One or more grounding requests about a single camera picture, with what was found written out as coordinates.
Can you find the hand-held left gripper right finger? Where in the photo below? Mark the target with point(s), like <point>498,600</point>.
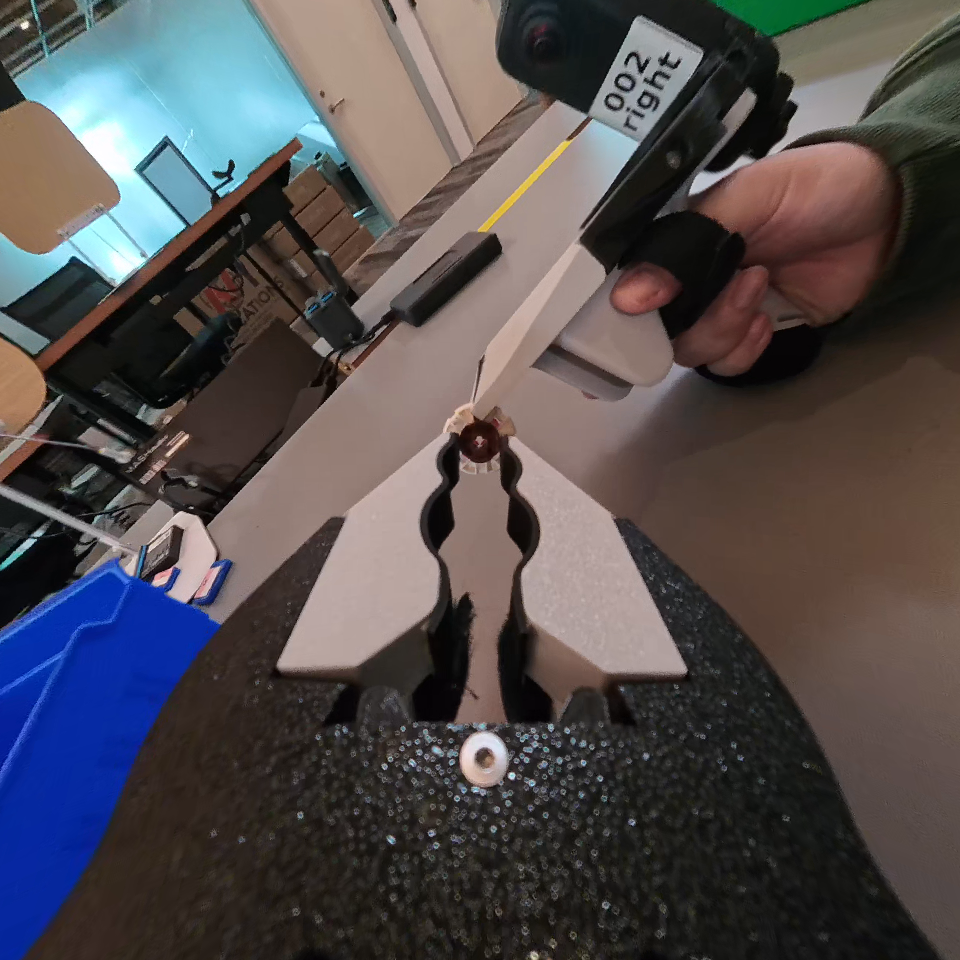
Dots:
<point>592,592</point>

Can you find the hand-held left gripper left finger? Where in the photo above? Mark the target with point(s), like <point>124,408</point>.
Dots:
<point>360,592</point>

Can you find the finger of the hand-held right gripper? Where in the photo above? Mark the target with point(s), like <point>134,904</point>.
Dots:
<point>480,375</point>
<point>551,311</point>

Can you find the white and red lego assembly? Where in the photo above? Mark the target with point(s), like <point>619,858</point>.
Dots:
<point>480,442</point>

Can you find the person's right forearm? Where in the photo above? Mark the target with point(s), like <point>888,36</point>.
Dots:
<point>930,150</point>

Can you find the person's right hand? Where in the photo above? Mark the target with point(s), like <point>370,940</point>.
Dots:
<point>817,232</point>

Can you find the black rectangular power bank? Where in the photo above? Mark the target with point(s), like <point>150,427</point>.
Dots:
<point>450,277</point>

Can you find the grey usb hub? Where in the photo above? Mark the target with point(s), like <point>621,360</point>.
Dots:
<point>337,322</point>

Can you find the white tray with SD cards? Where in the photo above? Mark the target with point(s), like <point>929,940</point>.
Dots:
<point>199,536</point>

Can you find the green screen panel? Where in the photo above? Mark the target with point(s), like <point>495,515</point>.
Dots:
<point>795,15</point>

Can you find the black battery pack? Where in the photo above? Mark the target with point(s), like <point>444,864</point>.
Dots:
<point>163,551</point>

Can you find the stack of cardboard boxes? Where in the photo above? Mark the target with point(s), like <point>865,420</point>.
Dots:
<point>322,217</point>

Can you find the grey-brown cardboard panel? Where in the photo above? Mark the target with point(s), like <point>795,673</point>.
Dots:
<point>247,397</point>

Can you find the black box with white print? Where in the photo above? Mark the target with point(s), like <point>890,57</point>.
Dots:
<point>165,457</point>

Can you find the large red-printed cardboard box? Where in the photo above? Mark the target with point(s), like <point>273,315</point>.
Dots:
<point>255,300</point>

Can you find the thin white rod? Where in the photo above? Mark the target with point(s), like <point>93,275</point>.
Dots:
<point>67,519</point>

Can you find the blue plastic bin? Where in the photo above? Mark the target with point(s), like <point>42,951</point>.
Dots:
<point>75,712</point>

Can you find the white door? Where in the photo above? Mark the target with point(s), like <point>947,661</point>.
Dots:
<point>352,60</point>

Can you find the wooden desk with black legs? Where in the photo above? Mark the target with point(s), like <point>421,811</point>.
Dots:
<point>187,225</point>

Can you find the black computer monitor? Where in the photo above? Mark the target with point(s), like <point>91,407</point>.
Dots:
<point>176,184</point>

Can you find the small wooden chair seat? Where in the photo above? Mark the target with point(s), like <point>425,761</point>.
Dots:
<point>19,390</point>

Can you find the black office chair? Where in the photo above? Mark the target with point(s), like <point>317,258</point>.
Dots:
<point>60,300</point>

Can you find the wooden tabletop tilted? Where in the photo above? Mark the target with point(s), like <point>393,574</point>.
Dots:
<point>45,180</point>

